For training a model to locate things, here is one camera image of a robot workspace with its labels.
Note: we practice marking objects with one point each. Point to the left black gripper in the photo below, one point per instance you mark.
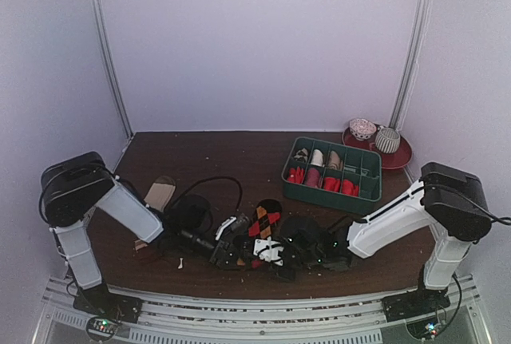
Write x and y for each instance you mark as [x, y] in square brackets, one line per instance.
[221, 254]

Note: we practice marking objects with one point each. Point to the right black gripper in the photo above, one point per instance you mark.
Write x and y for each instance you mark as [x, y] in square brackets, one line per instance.
[288, 258]

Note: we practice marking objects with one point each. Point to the black argyle sock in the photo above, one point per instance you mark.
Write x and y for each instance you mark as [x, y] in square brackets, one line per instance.
[264, 223]

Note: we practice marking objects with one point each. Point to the red and beige sock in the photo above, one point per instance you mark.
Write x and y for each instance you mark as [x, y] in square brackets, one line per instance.
[349, 188]

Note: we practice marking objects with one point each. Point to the green divided organizer tray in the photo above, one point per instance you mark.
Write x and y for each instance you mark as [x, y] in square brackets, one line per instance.
[333, 176]

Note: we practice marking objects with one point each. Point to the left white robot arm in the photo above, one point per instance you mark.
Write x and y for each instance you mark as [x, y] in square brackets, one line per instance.
[83, 184]

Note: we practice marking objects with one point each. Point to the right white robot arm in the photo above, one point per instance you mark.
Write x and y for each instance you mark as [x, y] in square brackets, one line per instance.
[448, 197]

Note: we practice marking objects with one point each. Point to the red rolled sock in tray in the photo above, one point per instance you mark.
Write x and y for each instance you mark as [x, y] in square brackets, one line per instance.
[331, 184]

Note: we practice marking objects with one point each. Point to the red zigzag rolled sock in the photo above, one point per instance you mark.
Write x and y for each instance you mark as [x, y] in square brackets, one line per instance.
[296, 175]

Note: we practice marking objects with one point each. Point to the maroon rolled sock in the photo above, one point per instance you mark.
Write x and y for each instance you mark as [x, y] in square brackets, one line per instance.
[313, 178]

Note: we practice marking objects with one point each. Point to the tan rolled sock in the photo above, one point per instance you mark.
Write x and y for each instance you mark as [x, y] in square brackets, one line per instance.
[334, 161]

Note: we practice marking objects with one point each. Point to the black beige patterned rolled sock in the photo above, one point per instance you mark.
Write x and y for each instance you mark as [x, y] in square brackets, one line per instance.
[301, 155]

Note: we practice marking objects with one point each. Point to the cream rolled sock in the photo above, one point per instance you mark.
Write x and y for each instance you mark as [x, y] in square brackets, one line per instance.
[317, 158]

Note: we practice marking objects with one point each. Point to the pink patterned bowl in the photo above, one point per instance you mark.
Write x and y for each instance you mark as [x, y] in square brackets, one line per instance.
[362, 129]

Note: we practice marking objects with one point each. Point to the grey striped cup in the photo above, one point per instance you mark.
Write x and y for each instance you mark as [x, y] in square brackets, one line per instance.
[387, 140]

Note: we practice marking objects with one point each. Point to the red round plate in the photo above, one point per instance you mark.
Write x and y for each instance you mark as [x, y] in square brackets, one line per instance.
[395, 154]

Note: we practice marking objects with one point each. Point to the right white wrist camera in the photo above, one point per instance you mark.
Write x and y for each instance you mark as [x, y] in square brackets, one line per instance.
[269, 251]

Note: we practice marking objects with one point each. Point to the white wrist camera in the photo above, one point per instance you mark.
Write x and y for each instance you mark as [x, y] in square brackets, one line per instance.
[269, 251]
[220, 230]

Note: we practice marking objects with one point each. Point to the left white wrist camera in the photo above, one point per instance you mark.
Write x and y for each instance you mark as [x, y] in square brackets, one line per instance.
[220, 230]

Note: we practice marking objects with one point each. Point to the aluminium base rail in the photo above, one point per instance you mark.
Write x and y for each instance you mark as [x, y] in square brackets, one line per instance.
[180, 319]

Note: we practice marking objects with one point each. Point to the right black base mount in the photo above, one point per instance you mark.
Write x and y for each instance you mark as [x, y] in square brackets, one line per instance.
[420, 309]

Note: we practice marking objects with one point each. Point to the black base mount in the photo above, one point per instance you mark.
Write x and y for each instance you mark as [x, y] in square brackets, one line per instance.
[107, 316]
[420, 309]

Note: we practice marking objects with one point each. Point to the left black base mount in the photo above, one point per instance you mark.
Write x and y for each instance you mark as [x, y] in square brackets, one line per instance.
[107, 316]

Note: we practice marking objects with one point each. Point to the right aluminium frame post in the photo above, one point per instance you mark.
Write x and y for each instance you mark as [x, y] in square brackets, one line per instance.
[406, 85]

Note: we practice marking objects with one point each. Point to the aluminium frame post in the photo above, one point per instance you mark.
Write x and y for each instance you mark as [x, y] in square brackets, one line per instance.
[406, 85]
[107, 60]

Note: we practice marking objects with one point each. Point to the left aluminium frame post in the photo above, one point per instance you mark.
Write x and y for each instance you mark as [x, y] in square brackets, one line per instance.
[107, 60]

